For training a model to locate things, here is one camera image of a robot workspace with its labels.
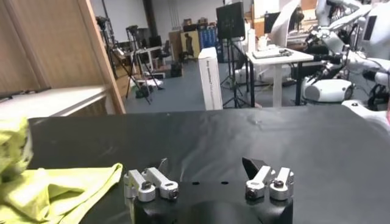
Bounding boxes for tall white cardboard box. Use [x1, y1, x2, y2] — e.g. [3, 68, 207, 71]
[197, 47, 224, 111]

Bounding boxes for black bin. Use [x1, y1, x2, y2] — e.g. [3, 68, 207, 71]
[170, 62, 183, 77]

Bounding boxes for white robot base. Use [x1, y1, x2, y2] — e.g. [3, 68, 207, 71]
[301, 78, 354, 103]

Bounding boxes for white rectangular table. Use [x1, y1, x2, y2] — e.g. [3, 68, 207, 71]
[0, 85, 110, 119]

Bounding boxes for white curved sheet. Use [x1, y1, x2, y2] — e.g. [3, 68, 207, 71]
[270, 0, 302, 48]

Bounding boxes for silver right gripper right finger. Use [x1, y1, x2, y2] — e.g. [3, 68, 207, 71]
[242, 157, 295, 201]

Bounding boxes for black panel on tripod stand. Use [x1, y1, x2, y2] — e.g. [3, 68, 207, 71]
[216, 1, 254, 109]

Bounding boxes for yellow-green t-shirt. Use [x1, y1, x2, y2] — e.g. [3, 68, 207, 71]
[0, 117, 124, 224]

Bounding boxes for small white robot base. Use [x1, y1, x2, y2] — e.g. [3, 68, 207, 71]
[234, 65, 254, 85]

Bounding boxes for white standing desk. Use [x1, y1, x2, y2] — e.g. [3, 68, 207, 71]
[246, 48, 314, 108]

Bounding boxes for black tripod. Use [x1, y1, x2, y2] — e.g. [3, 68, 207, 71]
[96, 15, 153, 106]
[126, 26, 165, 100]

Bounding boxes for yellow picture board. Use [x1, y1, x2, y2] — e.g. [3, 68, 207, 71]
[179, 30, 201, 58]

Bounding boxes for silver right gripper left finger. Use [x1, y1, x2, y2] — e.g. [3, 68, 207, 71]
[123, 158, 180, 202]

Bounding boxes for white bottle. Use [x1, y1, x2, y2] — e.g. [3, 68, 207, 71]
[247, 29, 256, 52]

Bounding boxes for white humanoid robot with base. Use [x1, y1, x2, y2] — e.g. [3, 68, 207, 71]
[341, 0, 390, 132]

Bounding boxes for blue storage boxes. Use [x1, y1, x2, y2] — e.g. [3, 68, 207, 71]
[199, 26, 221, 49]

